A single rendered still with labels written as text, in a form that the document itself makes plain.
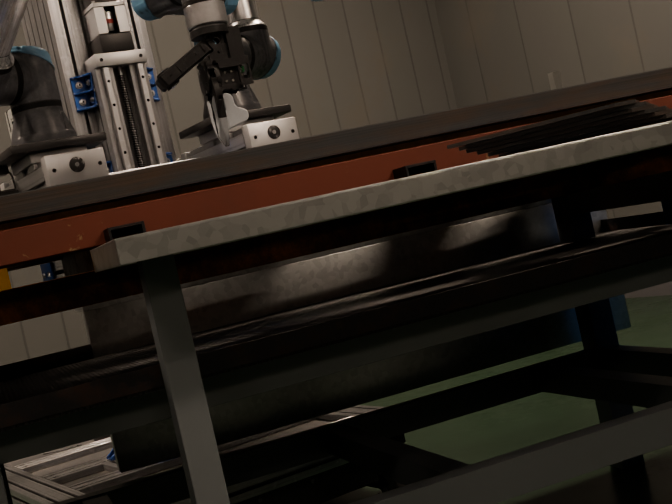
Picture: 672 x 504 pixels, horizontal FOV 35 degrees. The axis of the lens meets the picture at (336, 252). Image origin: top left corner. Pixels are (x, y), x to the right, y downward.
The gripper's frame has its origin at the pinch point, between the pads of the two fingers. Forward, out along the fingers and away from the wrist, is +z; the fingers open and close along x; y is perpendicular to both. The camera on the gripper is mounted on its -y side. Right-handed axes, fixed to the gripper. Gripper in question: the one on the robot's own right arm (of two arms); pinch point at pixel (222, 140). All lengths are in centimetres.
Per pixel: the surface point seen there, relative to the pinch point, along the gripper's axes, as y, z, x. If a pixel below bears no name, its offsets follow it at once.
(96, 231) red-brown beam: -29.7, 13.1, -37.0
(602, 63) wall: 275, -32, 276
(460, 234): 62, 28, 41
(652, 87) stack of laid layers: 65, 8, -37
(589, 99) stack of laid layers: 53, 8, -37
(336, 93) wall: 169, -54, 381
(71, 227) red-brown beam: -33, 12, -37
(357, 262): 35, 29, 41
